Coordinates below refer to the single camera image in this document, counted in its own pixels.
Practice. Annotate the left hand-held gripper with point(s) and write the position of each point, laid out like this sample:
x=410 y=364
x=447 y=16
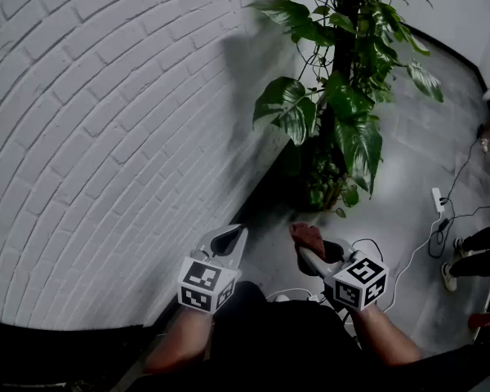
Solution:
x=206 y=278

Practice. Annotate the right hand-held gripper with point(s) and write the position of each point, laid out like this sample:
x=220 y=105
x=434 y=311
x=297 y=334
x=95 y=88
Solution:
x=361 y=278

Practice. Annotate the brown cleaning cloth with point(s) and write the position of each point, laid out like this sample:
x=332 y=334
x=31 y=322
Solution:
x=308 y=239

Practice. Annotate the green potted plant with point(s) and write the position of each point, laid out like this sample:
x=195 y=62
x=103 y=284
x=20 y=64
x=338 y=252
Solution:
x=351 y=96

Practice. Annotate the person's left forearm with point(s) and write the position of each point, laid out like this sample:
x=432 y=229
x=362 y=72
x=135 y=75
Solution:
x=183 y=337

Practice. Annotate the person's right forearm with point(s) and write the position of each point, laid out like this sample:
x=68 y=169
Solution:
x=381 y=337

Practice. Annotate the person's white shoe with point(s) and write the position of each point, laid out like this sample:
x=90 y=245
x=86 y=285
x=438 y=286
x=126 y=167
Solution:
x=281 y=298

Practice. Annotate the person's black clothing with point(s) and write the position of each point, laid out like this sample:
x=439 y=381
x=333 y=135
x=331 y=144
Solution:
x=290 y=341

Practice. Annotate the white power strip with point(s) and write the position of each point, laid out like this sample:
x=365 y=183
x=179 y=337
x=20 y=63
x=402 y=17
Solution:
x=437 y=199

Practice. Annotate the small red object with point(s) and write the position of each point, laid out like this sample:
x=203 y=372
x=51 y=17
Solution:
x=486 y=319

